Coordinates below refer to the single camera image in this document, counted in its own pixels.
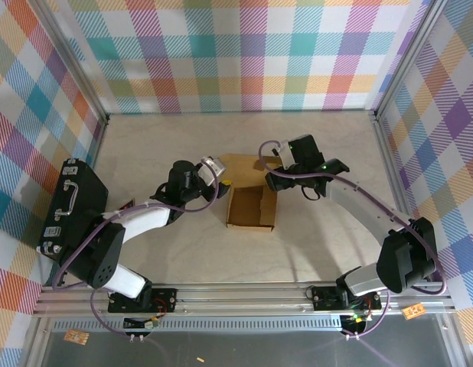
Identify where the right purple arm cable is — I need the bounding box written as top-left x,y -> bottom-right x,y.
258,140 -> 450,338

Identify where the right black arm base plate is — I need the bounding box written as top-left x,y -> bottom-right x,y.
311,284 -> 383,311

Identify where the orange printed tag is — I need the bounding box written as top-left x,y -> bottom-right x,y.
402,303 -> 425,320
64,329 -> 90,346

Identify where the left aluminium frame post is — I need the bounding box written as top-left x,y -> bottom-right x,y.
36,0 -> 109,127

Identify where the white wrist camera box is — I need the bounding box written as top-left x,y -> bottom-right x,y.
200,155 -> 227,181
273,139 -> 295,170

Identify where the aluminium frame post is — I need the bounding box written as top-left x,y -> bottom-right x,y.
36,0 -> 109,127
372,0 -> 449,120

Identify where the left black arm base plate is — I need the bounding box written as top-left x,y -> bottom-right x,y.
107,287 -> 178,314

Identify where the black case with metal handle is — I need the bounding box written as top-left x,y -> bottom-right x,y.
37,157 -> 109,265

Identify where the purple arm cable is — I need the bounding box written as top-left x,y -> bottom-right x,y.
258,140 -> 450,338
51,167 -> 222,338

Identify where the aluminium mounting rail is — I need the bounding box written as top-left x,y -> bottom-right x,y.
32,281 -> 458,318

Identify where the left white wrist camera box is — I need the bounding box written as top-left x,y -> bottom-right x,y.
200,155 -> 227,181

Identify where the right aluminium frame post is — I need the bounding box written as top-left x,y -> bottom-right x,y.
372,0 -> 449,120

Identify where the brown cardboard paper box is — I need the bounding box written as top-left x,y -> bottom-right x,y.
220,152 -> 284,233

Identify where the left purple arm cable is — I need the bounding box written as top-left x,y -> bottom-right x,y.
51,167 -> 222,338

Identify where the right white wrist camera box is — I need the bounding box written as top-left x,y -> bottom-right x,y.
273,139 -> 295,170

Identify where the perforated metal strip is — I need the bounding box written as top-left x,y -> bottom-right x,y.
51,319 -> 375,333

